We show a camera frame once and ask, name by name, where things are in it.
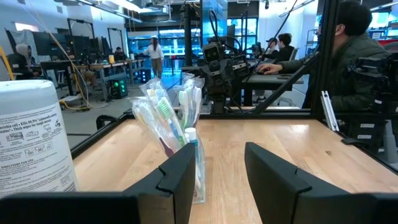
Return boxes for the person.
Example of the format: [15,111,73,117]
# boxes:
[6,42,41,78]
[143,36,165,78]
[113,46,128,62]
[266,37,279,55]
[256,0,391,111]
[273,32,296,65]

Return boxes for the yellow hanging cable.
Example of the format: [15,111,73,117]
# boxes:
[46,27,94,111]

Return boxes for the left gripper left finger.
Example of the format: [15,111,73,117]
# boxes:
[123,142,196,224]

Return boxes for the white green wipes canister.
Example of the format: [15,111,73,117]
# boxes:
[0,79,78,198]

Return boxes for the long wooden workbench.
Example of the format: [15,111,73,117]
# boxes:
[40,58,147,94]

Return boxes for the silver aluminium bar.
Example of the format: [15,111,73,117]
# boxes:
[320,90,340,132]

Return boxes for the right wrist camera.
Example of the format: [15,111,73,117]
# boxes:
[202,42,225,63]

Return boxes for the black equipment stand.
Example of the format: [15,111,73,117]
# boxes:
[341,52,398,162]

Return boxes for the computer tower green lights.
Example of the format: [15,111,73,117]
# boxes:
[107,77,129,100]

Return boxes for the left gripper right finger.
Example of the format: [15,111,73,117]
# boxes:
[244,142,351,224]

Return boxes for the black desk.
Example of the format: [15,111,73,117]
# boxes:
[242,73,304,106]

